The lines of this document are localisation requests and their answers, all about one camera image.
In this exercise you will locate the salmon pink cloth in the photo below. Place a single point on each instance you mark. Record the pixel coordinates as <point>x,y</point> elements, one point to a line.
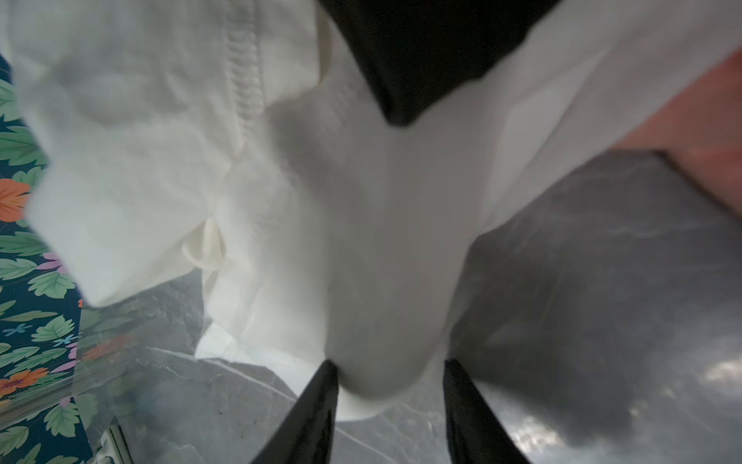
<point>699,131</point>

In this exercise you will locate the black cloth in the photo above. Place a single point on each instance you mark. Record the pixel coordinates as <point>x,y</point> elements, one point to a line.
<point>412,53</point>

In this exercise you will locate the white cloth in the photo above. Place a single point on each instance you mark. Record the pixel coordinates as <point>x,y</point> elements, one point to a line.
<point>242,139</point>

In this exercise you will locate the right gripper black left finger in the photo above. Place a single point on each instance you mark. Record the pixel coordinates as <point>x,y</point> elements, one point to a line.
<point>306,434</point>

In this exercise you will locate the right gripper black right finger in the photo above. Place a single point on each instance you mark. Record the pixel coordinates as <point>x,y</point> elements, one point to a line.
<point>474,433</point>

